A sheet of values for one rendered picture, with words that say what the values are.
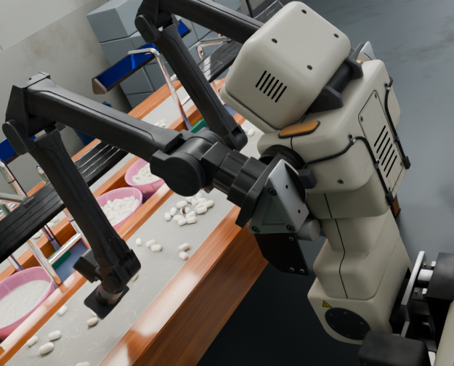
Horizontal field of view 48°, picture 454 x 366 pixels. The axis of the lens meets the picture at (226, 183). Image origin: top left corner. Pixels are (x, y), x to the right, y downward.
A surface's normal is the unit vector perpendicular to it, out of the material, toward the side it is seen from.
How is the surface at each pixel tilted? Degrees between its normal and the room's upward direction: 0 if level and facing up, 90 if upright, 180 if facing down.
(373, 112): 82
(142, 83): 90
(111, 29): 90
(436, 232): 0
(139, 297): 0
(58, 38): 90
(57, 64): 90
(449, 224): 0
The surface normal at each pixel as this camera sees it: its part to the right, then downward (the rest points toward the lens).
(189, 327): 0.77, 0.07
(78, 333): -0.33, -0.80
